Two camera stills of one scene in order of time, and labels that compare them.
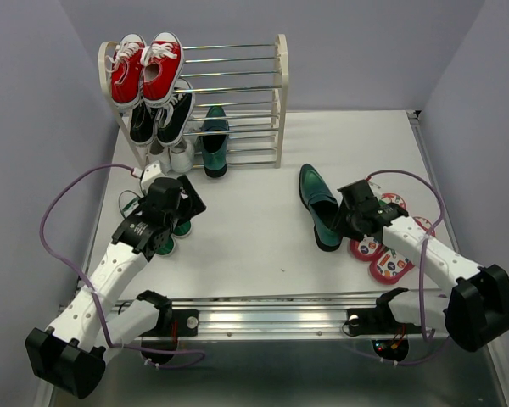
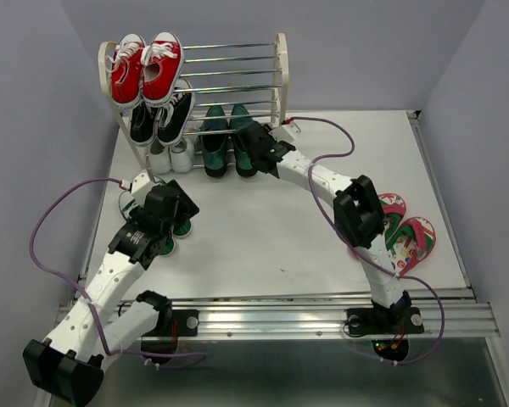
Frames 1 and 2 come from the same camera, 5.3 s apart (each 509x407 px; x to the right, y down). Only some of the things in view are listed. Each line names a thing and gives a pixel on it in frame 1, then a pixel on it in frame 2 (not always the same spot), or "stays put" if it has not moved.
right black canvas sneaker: x=174 y=118 stays put
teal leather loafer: x=322 y=204 -> x=240 y=115
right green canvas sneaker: x=182 y=230 stays put
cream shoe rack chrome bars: x=251 y=80 stays put
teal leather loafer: x=215 y=147 stays put
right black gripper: x=338 y=221 -> x=265 y=129
